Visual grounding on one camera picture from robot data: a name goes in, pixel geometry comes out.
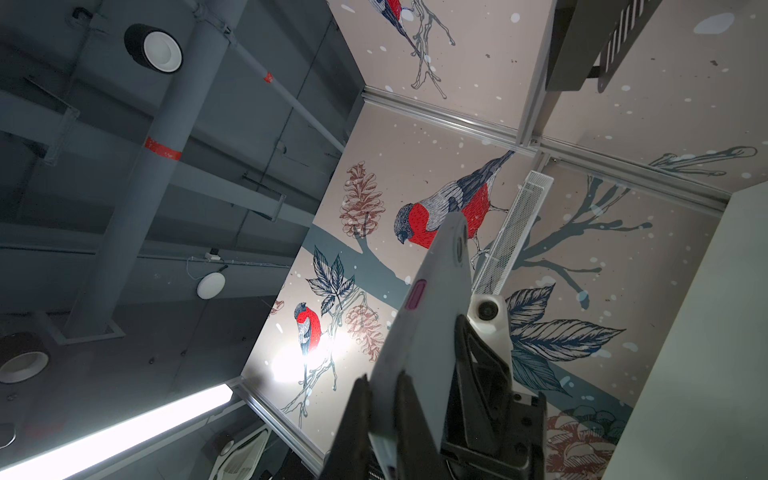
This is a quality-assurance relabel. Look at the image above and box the round ceiling spotlight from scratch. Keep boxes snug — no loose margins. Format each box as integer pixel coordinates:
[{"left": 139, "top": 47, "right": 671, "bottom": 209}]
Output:
[{"left": 123, "top": 24, "right": 183, "bottom": 75}]

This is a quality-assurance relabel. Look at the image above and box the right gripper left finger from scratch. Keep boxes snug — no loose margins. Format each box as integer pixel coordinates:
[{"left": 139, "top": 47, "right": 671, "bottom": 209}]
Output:
[{"left": 319, "top": 375, "right": 372, "bottom": 480}]

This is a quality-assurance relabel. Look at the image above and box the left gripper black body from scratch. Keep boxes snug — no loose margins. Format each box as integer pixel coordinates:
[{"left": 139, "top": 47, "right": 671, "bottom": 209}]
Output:
[{"left": 441, "top": 385, "right": 548, "bottom": 479}]

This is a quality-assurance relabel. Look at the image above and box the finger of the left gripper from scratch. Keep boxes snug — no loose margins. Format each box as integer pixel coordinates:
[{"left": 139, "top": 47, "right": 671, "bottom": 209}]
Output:
[{"left": 452, "top": 315, "right": 512, "bottom": 456}]

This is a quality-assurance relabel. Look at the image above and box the black wall basket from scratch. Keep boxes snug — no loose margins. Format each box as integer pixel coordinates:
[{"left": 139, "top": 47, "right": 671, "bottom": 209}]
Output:
[{"left": 545, "top": 0, "right": 661, "bottom": 93}]

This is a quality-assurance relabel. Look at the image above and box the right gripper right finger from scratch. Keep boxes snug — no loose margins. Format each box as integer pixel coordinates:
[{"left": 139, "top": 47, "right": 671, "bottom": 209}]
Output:
[{"left": 394, "top": 371, "right": 450, "bottom": 480}]

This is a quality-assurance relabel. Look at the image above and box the black phone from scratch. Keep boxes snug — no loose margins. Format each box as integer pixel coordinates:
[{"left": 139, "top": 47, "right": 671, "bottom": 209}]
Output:
[{"left": 369, "top": 213, "right": 471, "bottom": 479}]

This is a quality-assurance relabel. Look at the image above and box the grey ceiling pipe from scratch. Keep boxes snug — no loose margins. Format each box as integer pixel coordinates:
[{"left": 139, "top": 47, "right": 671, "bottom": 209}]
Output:
[{"left": 63, "top": 0, "right": 247, "bottom": 338}]

